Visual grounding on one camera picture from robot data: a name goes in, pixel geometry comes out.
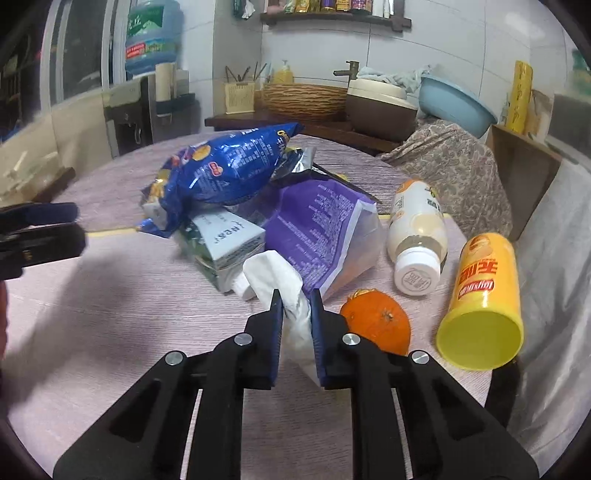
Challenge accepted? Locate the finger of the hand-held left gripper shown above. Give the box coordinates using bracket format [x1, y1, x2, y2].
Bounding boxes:
[0, 223, 87, 280]
[0, 202, 80, 230]

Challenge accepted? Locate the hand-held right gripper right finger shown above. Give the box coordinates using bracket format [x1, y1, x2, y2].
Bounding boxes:
[309, 288, 540, 480]

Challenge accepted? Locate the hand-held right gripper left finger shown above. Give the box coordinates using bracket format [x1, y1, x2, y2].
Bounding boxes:
[53, 288, 284, 480]

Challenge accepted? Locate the white tissue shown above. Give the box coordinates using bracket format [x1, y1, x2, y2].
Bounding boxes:
[242, 250, 321, 386]

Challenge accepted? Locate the orange fruit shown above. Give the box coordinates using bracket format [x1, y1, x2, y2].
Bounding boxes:
[340, 288, 411, 357]

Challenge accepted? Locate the green and white carton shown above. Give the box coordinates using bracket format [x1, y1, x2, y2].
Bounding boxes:
[178, 208, 267, 296]

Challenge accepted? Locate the purple snack bag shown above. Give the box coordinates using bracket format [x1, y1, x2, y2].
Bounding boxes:
[263, 178, 386, 301]

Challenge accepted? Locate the water dispenser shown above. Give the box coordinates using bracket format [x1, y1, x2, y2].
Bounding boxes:
[104, 76, 199, 158]

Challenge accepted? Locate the white milk bottle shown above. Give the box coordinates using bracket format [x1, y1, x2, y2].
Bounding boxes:
[387, 179, 450, 297]

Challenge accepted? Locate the blue snack bag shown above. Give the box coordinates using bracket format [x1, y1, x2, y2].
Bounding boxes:
[136, 122, 305, 238]

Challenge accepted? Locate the yellow chip can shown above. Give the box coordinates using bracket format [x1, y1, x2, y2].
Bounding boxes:
[436, 232, 525, 371]

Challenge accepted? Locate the stack of paper cups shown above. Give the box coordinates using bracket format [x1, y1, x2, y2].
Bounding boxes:
[154, 62, 176, 103]

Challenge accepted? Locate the blue water jug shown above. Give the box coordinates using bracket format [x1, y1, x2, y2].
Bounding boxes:
[124, 0, 184, 77]

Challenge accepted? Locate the paisley patterned cloth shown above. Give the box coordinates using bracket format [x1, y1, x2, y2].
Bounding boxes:
[376, 117, 513, 241]

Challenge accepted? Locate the beige chopstick holder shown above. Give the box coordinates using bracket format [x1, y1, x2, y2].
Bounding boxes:
[225, 80, 256, 114]

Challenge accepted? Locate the brown and cream cooker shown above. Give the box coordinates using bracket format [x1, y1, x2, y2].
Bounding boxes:
[345, 78, 419, 141]

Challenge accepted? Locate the wicker basket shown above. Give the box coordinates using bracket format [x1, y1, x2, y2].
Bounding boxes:
[261, 83, 349, 121]

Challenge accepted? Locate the white cloth cover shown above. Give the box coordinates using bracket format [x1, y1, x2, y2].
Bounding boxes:
[508, 157, 591, 462]

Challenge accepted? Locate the yellow soap bottle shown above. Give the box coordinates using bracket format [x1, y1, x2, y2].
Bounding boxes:
[272, 59, 296, 85]

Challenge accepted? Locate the wooden cabinet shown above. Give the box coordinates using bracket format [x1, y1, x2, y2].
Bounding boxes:
[485, 124, 564, 241]

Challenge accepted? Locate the light blue plastic basin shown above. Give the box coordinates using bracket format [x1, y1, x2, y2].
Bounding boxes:
[418, 75, 499, 134]

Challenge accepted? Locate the pale blue towel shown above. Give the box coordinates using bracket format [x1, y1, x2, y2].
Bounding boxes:
[358, 65, 432, 90]

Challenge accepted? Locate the yellow roll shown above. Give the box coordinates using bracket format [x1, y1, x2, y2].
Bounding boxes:
[504, 60, 534, 136]

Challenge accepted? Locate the beige paper bag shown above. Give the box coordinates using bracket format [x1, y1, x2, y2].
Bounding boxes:
[526, 90, 553, 138]

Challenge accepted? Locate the microwave oven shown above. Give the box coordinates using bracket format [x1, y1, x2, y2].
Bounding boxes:
[545, 92, 591, 157]

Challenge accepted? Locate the row of packets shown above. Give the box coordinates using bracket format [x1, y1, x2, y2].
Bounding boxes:
[281, 0, 403, 18]

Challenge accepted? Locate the dark wooden wall shelf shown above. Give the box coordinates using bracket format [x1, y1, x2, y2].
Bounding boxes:
[260, 11, 411, 32]

